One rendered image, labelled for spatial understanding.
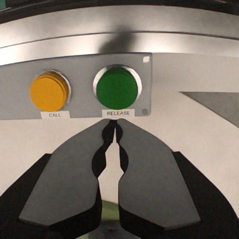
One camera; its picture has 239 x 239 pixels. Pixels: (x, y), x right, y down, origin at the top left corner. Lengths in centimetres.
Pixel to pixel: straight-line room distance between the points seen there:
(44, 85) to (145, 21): 11
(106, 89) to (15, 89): 10
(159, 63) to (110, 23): 13
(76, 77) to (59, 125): 17
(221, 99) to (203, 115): 107
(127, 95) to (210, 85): 18
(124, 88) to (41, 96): 8
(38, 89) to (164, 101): 20
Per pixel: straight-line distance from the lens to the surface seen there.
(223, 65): 33
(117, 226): 49
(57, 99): 20
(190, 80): 32
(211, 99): 138
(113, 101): 19
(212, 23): 20
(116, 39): 19
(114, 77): 18
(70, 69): 20
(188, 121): 35
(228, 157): 44
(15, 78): 22
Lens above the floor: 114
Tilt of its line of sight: 61 degrees down
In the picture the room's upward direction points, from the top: 179 degrees counter-clockwise
